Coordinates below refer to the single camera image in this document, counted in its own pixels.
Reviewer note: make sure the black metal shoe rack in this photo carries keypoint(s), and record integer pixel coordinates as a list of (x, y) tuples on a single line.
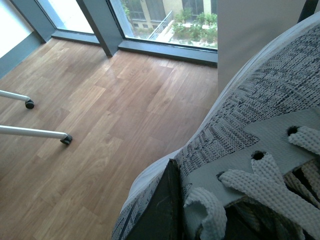
[(309, 8)]

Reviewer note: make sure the white rolling table leg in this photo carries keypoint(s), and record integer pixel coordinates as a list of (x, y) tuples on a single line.
[(20, 131), (29, 104)]

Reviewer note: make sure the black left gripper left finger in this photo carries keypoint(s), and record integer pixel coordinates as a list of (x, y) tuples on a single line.
[(162, 219)]

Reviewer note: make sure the grey knit sneaker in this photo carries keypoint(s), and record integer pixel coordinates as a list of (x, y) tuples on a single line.
[(269, 112)]

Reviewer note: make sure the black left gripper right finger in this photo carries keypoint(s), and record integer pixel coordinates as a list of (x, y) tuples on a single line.
[(276, 206)]

